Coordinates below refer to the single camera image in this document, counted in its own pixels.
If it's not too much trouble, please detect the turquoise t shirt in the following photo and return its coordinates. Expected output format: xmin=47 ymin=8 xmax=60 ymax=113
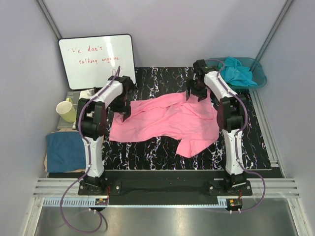
xmin=219 ymin=57 xmax=257 ymax=87

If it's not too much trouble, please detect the yellow green mug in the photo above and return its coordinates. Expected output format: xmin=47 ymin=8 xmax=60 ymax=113
xmin=56 ymin=98 xmax=77 ymax=122

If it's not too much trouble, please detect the white slotted cable duct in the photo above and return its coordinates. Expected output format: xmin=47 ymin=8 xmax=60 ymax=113
xmin=43 ymin=198 xmax=232 ymax=207

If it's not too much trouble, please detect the pink t shirt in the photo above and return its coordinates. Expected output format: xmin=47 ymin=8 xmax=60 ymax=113
xmin=109 ymin=92 xmax=220 ymax=158

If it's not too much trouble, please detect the grey white booklet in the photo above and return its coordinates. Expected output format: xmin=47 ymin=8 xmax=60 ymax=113
xmin=58 ymin=88 xmax=97 ymax=130

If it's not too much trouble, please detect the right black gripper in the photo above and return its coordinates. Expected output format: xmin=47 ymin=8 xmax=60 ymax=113
xmin=186 ymin=78 xmax=208 ymax=102

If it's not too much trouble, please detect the aluminium extrusion rail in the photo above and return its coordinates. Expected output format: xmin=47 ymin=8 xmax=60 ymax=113
xmin=34 ymin=178 xmax=299 ymax=198

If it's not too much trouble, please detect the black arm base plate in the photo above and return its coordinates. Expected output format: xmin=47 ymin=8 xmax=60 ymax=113
xmin=78 ymin=170 xmax=252 ymax=207

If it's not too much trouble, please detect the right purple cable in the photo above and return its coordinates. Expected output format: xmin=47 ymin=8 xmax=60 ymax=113
xmin=204 ymin=59 xmax=266 ymax=213

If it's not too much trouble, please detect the folded blue t shirt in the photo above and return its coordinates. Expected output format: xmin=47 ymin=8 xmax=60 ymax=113
xmin=46 ymin=132 xmax=87 ymax=173

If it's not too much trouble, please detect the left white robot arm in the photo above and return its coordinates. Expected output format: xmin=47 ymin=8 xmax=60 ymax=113
xmin=76 ymin=75 xmax=136 ymax=195

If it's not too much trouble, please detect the white whiteboard black frame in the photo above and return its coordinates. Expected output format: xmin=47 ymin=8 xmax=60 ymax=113
xmin=59 ymin=34 xmax=136 ymax=90

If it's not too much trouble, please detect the black marbled table mat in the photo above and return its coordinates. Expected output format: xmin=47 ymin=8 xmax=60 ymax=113
xmin=102 ymin=67 xmax=271 ymax=170

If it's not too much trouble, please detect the purple cable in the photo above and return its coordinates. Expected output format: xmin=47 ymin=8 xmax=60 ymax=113
xmin=60 ymin=65 xmax=123 ymax=234
xmin=204 ymin=59 xmax=266 ymax=213

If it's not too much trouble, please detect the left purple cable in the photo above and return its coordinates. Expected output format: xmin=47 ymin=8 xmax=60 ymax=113
xmin=60 ymin=65 xmax=123 ymax=234

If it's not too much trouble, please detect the teal plastic basin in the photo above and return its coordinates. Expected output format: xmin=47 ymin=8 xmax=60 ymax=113
xmin=206 ymin=57 xmax=267 ymax=91

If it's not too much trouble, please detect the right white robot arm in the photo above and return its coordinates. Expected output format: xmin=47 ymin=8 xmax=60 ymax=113
xmin=186 ymin=59 xmax=248 ymax=195

